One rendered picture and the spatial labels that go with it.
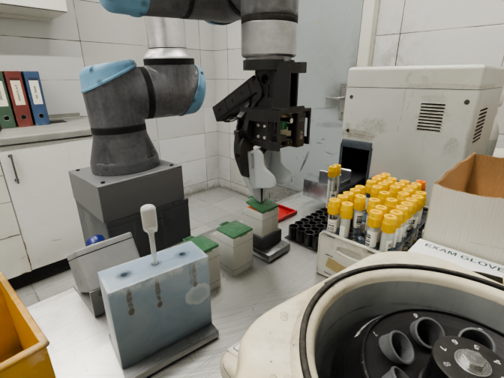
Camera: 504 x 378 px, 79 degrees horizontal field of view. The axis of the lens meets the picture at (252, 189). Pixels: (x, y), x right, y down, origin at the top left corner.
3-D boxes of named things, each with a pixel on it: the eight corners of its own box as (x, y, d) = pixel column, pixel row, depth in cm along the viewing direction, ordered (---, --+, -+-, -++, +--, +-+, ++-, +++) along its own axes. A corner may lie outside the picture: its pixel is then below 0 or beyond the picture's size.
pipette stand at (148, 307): (191, 303, 40) (185, 235, 36) (219, 337, 34) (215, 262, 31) (109, 340, 34) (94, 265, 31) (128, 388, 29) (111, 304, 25)
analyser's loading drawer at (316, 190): (346, 175, 84) (349, 157, 82) (370, 181, 80) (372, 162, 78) (302, 195, 70) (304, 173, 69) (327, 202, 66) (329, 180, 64)
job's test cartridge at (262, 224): (258, 231, 55) (258, 199, 53) (278, 240, 52) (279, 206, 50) (241, 239, 52) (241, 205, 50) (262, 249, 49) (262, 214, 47)
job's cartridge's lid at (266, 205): (258, 195, 53) (259, 192, 52) (278, 208, 50) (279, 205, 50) (242, 201, 50) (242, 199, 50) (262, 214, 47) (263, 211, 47)
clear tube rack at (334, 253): (374, 227, 60) (379, 193, 57) (430, 246, 53) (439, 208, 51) (315, 271, 46) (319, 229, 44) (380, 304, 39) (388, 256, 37)
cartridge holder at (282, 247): (252, 232, 58) (252, 215, 56) (289, 250, 52) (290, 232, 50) (230, 243, 54) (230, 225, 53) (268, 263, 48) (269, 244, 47)
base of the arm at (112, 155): (88, 166, 74) (77, 125, 71) (149, 156, 82) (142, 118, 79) (97, 181, 62) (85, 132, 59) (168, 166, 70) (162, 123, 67)
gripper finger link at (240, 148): (241, 179, 45) (240, 119, 42) (234, 177, 46) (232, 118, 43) (262, 172, 48) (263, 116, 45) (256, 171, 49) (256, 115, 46)
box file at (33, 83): (41, 120, 207) (29, 71, 196) (50, 124, 189) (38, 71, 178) (28, 121, 202) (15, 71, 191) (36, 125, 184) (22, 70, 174)
